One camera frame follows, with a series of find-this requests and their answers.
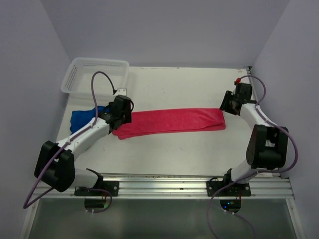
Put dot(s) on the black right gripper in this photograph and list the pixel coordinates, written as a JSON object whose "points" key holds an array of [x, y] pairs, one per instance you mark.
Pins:
{"points": [[229, 95]]}

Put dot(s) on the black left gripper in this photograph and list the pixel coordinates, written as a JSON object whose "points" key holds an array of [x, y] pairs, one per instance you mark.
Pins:
{"points": [[127, 118]]}

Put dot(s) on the pink microfiber towel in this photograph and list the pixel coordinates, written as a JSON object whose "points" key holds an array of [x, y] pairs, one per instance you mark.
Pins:
{"points": [[172, 121]]}

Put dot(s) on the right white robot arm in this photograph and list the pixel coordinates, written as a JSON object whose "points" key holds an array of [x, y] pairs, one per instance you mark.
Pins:
{"points": [[267, 147]]}

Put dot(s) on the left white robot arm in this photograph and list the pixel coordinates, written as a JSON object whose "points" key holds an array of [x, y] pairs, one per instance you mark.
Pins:
{"points": [[56, 162]]}

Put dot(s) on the blue microfiber towel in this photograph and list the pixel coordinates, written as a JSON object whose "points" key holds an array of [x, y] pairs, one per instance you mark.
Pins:
{"points": [[80, 119]]}

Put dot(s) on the white plastic basket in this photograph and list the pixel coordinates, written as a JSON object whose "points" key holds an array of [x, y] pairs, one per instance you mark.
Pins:
{"points": [[105, 75]]}

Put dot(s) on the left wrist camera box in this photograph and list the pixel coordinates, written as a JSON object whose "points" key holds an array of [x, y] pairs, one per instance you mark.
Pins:
{"points": [[121, 91]]}

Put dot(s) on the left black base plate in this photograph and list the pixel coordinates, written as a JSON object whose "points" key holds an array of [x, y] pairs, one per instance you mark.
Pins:
{"points": [[99, 189]]}

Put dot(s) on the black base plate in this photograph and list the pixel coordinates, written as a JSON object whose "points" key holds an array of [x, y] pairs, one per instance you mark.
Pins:
{"points": [[99, 189], [234, 190]]}

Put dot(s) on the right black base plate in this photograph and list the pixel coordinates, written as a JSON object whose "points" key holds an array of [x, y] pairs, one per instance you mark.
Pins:
{"points": [[234, 190]]}

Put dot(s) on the aluminium mounting rail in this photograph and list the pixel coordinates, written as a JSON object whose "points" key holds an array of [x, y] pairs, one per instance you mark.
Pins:
{"points": [[193, 187]]}

